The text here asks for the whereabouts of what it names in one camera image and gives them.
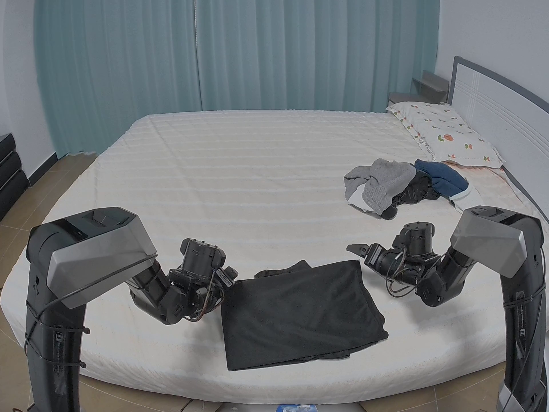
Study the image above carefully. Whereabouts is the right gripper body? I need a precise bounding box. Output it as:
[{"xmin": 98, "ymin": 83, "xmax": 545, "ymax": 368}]
[{"xmin": 364, "ymin": 244, "xmax": 407, "ymax": 281}]

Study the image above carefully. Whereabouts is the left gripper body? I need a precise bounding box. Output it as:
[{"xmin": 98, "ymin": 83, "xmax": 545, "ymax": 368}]
[{"xmin": 194, "ymin": 266, "xmax": 241, "ymax": 316}]

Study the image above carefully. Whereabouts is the black T-shirt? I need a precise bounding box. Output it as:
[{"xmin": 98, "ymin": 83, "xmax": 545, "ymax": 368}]
[{"xmin": 220, "ymin": 259, "xmax": 390, "ymax": 371}]

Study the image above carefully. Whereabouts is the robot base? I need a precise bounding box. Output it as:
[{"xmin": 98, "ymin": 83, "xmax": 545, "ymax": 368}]
[{"xmin": 214, "ymin": 403, "xmax": 340, "ymax": 412}]

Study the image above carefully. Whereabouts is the pile of clothes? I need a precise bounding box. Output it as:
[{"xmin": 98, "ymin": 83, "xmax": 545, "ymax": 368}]
[{"xmin": 343, "ymin": 158, "xmax": 484, "ymax": 221}]

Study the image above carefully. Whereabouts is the bed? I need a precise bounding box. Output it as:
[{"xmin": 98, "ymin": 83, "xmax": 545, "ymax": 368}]
[{"xmin": 0, "ymin": 56, "xmax": 549, "ymax": 403}]

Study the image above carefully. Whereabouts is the white printed pillow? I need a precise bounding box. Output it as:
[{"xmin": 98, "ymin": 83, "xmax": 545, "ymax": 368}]
[{"xmin": 386, "ymin": 100, "xmax": 507, "ymax": 170}]

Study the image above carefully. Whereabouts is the grey bedside table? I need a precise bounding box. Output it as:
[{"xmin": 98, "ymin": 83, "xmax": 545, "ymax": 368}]
[{"xmin": 388, "ymin": 70, "xmax": 450, "ymax": 108}]

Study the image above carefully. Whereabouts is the blue-green curtain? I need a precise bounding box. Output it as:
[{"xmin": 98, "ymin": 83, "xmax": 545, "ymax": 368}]
[
  {"xmin": 195, "ymin": 0, "xmax": 441, "ymax": 112},
  {"xmin": 33, "ymin": 0, "xmax": 203, "ymax": 159}
]

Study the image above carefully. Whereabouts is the black chest of drawers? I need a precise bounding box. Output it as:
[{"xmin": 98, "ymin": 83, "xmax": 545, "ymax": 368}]
[{"xmin": 0, "ymin": 132, "xmax": 29, "ymax": 222}]

